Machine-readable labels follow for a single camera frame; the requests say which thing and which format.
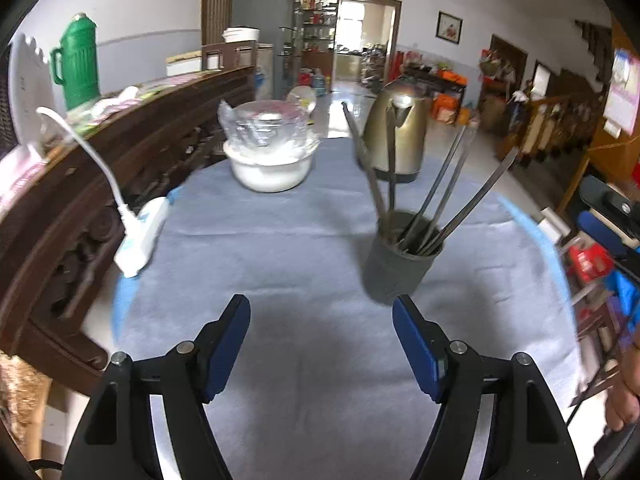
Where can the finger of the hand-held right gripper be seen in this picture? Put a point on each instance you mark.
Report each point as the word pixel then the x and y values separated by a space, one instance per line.
pixel 600 230
pixel 630 295

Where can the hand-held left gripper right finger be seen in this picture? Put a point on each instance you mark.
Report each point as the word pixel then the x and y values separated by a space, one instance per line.
pixel 415 350

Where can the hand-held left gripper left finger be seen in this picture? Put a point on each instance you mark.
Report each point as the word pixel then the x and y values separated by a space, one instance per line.
pixel 230 350

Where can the dark grey utensil cup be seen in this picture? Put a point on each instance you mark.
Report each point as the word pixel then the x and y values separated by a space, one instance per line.
pixel 395 275

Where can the long metal utensil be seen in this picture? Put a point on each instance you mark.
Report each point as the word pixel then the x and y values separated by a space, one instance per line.
pixel 365 160
pixel 440 180
pixel 480 195
pixel 392 160
pixel 452 185

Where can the person's right hand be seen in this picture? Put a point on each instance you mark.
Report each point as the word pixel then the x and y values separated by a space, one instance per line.
pixel 625 390

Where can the red box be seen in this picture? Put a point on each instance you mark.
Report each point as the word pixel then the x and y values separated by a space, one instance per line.
pixel 590 262

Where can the wooden stair railing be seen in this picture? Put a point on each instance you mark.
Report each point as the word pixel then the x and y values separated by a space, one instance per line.
pixel 565 125

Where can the grey-blue tablecloth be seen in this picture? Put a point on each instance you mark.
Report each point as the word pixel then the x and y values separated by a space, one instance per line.
pixel 300 260

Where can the white bowl with plastic wrap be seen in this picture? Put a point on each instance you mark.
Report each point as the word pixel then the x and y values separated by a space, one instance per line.
pixel 272 160

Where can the woven straw cushion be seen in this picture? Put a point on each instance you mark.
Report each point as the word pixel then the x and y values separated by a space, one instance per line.
pixel 22 405

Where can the stainless electric kettle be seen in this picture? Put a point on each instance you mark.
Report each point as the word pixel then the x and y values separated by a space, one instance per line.
pixel 400 135

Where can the carved wooden bench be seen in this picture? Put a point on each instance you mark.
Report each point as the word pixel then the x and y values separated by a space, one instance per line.
pixel 75 200

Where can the table with orange boxes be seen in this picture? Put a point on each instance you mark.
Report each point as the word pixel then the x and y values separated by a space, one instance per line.
pixel 440 80

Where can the blue water bottle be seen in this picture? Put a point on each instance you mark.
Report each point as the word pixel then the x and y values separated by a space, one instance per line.
pixel 320 85

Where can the white box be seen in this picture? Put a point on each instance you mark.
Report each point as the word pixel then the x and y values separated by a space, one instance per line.
pixel 184 65

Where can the white bucket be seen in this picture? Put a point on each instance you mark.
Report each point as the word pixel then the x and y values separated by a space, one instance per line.
pixel 241 35

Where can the green thermos jug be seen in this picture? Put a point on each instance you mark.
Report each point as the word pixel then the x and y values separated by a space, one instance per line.
pixel 80 65

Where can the white round fan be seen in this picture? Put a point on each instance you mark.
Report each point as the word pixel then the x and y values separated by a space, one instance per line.
pixel 30 95

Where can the grey refrigerator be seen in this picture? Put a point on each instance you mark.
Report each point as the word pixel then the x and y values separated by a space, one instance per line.
pixel 265 15

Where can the glass display shelf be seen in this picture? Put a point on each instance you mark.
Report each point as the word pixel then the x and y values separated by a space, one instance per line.
pixel 317 22

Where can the wall calendar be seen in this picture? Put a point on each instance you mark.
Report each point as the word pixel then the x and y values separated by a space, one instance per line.
pixel 622 95

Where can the framed wall picture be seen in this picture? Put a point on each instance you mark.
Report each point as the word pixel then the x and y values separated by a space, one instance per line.
pixel 449 27

